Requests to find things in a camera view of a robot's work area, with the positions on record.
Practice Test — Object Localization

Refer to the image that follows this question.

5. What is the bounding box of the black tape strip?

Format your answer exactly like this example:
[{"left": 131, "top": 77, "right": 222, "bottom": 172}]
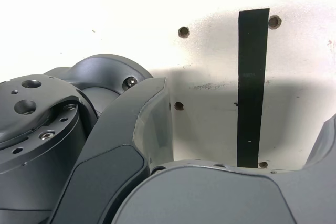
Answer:
[{"left": 236, "top": 8, "right": 271, "bottom": 168}]

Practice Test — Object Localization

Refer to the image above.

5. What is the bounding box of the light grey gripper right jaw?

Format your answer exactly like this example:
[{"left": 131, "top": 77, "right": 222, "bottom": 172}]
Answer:
[{"left": 110, "top": 113, "right": 336, "bottom": 224}]

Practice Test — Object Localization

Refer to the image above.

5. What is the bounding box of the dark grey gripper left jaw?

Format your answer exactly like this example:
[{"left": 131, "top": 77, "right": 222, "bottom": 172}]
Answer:
[{"left": 49, "top": 77, "right": 176, "bottom": 224}]

